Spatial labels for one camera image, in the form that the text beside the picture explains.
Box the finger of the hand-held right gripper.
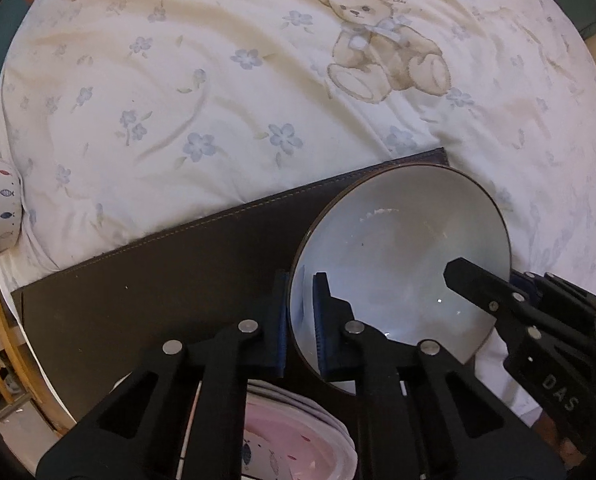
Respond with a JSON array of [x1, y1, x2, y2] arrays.
[[443, 257, 596, 361], [509, 270, 596, 335]]

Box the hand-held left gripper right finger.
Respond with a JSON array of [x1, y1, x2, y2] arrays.
[[312, 272, 569, 480]]

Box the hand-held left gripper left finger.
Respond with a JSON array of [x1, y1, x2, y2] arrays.
[[36, 270, 291, 480]]

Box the stack of pink-white plates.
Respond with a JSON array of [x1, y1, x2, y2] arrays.
[[248, 380, 359, 480]]

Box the white fish-pattern bowl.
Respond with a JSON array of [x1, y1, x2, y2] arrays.
[[287, 164, 513, 396], [0, 154, 24, 262]]

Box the pink strawberry plate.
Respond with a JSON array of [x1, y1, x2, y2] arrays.
[[243, 394, 351, 480], [248, 387, 356, 480]]

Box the black leather mat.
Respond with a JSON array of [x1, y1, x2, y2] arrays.
[[10, 147, 479, 433]]

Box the cream floral printed blanket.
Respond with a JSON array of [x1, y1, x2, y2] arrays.
[[0, 0, 596, 428]]

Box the wooden chair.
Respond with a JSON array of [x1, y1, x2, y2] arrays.
[[0, 260, 76, 438]]

